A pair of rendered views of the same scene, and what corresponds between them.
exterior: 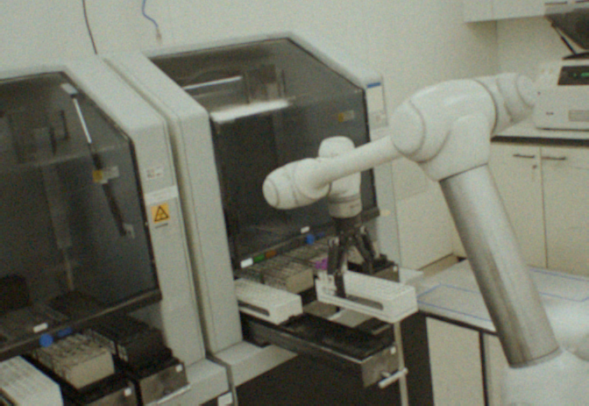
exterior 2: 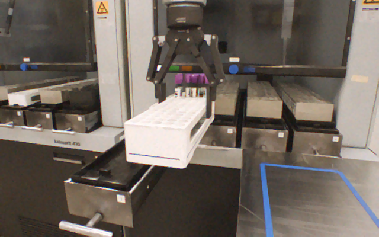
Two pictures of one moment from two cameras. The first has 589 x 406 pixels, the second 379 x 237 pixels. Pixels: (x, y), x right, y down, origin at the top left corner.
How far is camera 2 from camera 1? 1.83 m
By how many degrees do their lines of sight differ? 52
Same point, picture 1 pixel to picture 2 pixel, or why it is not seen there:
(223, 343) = not seen: hidden behind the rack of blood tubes
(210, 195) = (143, 3)
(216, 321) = (136, 105)
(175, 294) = (107, 72)
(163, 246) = (101, 34)
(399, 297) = (141, 127)
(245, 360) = not seen: hidden behind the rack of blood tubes
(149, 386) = (60, 119)
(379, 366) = (93, 203)
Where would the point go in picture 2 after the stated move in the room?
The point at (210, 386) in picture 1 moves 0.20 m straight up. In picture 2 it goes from (101, 143) to (96, 90)
